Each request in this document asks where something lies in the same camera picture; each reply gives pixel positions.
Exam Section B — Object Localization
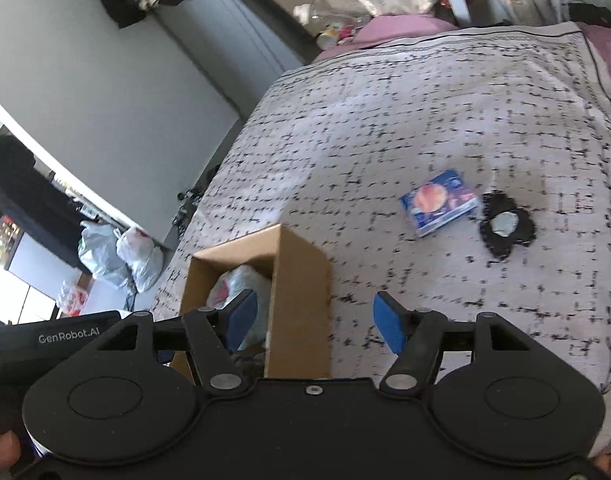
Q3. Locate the black hanging coat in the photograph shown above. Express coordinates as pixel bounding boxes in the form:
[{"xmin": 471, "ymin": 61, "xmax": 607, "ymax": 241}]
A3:
[{"xmin": 0, "ymin": 135, "xmax": 94, "ymax": 274}]

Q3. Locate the blue printed tissue packet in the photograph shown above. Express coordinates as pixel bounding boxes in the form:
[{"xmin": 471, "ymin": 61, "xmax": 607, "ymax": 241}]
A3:
[{"xmin": 400, "ymin": 170, "xmax": 481, "ymax": 238}]

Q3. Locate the pack of water bottles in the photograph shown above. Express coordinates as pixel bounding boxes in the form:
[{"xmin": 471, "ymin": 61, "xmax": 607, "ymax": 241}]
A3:
[{"xmin": 56, "ymin": 279, "xmax": 92, "ymax": 316}]

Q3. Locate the grey plastic bag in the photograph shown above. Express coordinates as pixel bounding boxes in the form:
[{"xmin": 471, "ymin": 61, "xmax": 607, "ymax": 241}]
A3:
[{"xmin": 79, "ymin": 222, "xmax": 132, "ymax": 291}]

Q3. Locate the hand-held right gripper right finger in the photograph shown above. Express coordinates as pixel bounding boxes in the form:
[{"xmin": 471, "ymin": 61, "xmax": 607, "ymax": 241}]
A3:
[{"xmin": 373, "ymin": 291, "xmax": 541, "ymax": 392}]

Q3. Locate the clear plastic bottle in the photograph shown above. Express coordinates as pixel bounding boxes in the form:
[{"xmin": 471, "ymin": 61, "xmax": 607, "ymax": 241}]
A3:
[{"xmin": 293, "ymin": 2, "xmax": 322, "ymax": 24}]

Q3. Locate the brown cardboard box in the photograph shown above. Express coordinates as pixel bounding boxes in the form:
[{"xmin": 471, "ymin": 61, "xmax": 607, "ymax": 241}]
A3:
[{"xmin": 173, "ymin": 223, "xmax": 333, "ymax": 381}]

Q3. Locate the grey door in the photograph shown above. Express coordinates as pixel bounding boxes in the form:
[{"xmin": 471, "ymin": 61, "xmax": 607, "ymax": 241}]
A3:
[{"xmin": 153, "ymin": 0, "xmax": 333, "ymax": 68}]

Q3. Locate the white black-patterned blanket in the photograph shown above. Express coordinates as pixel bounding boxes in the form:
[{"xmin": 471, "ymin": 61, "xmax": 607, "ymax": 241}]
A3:
[{"xmin": 153, "ymin": 21, "xmax": 611, "ymax": 456}]

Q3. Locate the black bag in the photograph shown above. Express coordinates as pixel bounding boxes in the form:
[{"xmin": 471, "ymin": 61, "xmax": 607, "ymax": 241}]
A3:
[{"xmin": 567, "ymin": 2, "xmax": 611, "ymax": 27}]

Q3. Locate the person's left hand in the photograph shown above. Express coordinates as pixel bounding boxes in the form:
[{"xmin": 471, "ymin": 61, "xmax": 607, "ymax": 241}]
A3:
[{"xmin": 0, "ymin": 431, "xmax": 21, "ymax": 471}]

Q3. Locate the light blue plush toy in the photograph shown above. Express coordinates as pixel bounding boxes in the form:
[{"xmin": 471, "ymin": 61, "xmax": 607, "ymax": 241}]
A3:
[{"xmin": 208, "ymin": 265, "xmax": 274, "ymax": 353}]

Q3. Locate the white plastic bag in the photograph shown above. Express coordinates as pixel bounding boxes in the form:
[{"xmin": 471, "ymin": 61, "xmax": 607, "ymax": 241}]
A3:
[{"xmin": 116, "ymin": 227, "xmax": 165, "ymax": 294}]

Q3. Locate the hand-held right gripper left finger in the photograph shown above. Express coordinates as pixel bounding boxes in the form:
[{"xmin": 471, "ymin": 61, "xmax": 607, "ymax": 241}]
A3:
[{"xmin": 88, "ymin": 289, "xmax": 259, "ymax": 391}]

